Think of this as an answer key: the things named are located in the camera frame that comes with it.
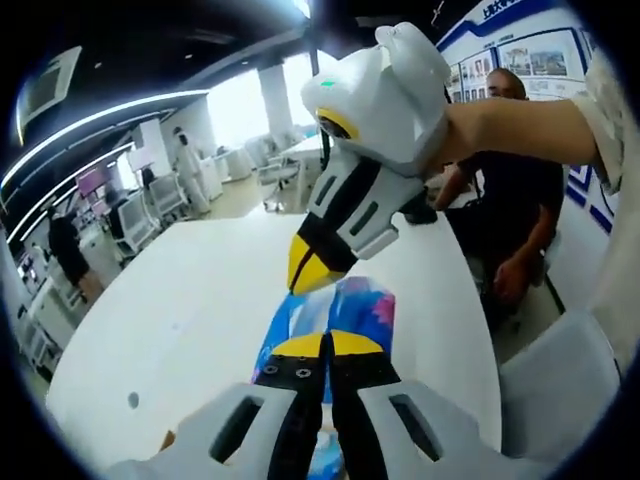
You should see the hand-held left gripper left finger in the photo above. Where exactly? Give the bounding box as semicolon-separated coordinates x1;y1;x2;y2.
104;333;327;480

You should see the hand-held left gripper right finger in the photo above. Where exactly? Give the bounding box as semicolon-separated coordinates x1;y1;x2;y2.
326;328;551;480

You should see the blue pink soft packet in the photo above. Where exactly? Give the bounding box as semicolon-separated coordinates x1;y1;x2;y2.
252;274;398;480

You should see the white square pillar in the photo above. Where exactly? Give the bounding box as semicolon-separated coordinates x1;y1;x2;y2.
257;64;297;144

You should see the purple screen monitor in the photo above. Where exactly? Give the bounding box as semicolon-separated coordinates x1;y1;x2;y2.
77;168;109;198

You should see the long curved ceiling light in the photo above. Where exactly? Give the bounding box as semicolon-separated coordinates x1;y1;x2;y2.
0;88;210;189

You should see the person's cream coat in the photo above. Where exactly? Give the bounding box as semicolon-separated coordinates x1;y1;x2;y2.
592;189;640;374

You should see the white ceiling air conditioner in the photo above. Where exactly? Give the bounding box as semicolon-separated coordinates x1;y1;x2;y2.
13;45;84;127

